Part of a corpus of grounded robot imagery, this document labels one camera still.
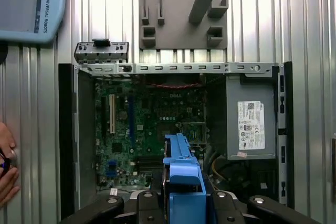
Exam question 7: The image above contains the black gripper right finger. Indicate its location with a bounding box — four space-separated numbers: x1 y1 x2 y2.
211 190 323 224

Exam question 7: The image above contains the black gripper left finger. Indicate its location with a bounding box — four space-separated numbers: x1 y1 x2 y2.
59 190 161 224

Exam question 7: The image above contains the hard disk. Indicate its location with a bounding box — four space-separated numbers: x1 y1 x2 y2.
161 132 219 224

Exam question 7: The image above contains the round black blue-ringed tool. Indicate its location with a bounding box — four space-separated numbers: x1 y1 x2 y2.
0 147 18 180

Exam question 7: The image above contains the person's hand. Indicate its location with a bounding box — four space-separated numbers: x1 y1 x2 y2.
0 121 22 207

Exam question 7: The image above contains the grey Dell power supply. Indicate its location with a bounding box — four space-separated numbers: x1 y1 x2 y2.
225 76 279 161

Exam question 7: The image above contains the green motherboard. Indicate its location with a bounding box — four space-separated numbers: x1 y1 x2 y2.
94 81 211 193

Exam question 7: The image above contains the black PC case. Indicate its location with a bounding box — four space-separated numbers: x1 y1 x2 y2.
58 61 293 224

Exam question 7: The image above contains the blue expansion slot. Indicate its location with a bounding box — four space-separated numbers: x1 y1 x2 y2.
128 94 135 144

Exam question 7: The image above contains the black expansion slot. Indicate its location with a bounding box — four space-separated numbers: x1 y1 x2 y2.
100 94 108 137

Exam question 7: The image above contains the white expansion slot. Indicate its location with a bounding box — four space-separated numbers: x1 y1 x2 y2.
109 93 117 134

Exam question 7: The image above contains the metal socket cover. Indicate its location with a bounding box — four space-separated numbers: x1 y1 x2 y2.
179 121 207 145

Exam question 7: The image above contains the CPU socket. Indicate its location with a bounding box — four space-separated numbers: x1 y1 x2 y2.
158 121 181 141

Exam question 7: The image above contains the grey expansion card retainer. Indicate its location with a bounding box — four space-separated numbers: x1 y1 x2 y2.
74 39 130 63

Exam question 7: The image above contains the grey parts rack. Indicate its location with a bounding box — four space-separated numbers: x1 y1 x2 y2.
139 0 229 50

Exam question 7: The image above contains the pale blue teach pendant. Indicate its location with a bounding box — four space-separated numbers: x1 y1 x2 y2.
0 0 70 49

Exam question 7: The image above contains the yellow black wire bundle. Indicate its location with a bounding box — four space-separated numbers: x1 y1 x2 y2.
207 150 229 193

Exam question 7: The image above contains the red black fan wire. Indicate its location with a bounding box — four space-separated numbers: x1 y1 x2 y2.
146 81 203 89

